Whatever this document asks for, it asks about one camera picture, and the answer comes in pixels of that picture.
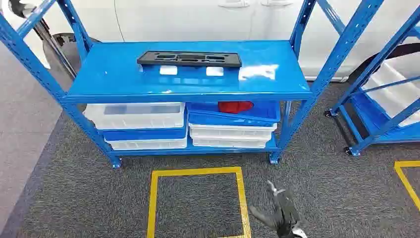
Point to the white plastic bin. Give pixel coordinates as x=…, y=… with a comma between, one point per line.
x=398, y=92

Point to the blue plastic tray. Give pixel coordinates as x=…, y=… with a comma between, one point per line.
x=144, y=134
x=229, y=119

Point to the blue wheeled shelf rack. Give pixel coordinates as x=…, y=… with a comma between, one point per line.
x=364, y=115

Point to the white plastic tray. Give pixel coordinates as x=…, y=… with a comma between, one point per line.
x=147, y=144
x=137, y=120
x=229, y=143
x=229, y=132

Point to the black car tyre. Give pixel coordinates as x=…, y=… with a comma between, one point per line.
x=398, y=50

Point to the blue metal shelf rack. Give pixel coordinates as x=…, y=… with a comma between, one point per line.
x=183, y=82

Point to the white car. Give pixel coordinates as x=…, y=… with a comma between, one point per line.
x=197, y=19

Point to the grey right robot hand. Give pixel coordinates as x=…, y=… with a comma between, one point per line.
x=287, y=212

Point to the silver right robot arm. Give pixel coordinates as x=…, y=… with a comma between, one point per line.
x=299, y=234

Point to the black plastic car panel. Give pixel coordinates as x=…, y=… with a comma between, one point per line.
x=190, y=59

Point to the red plastic part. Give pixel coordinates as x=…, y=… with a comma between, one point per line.
x=234, y=106

